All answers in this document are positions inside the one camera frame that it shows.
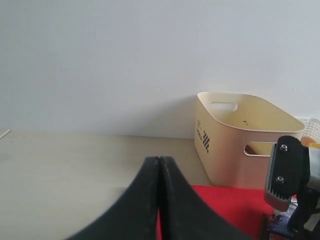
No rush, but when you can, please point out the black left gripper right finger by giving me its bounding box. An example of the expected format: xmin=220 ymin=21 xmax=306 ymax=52
xmin=158 ymin=156 xmax=252 ymax=240

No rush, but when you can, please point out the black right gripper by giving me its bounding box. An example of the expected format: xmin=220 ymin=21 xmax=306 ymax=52
xmin=287 ymin=147 xmax=320 ymax=240

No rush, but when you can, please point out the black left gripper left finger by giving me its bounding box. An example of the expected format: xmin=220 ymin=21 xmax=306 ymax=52
xmin=68 ymin=156 xmax=160 ymax=240

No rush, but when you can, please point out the orange fried chicken piece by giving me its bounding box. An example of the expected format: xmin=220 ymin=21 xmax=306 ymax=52
xmin=300 ymin=136 xmax=317 ymax=147

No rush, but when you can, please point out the blue white milk carton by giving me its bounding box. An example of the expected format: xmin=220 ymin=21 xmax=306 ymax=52
xmin=267 ymin=197 xmax=298 ymax=240

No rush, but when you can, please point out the white perforated plastic basket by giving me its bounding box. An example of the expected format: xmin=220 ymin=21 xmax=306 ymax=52
xmin=300 ymin=117 xmax=320 ymax=144

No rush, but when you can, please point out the red table cloth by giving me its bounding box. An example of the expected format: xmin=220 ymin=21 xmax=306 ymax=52
xmin=157 ymin=185 xmax=274 ymax=240

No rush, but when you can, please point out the cream plastic bin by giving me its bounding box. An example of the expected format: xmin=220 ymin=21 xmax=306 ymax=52
xmin=194 ymin=92 xmax=305 ymax=189

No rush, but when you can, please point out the dark wooden chopstick upper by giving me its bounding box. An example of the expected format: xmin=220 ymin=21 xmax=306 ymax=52
xmin=258 ymin=214 xmax=270 ymax=240

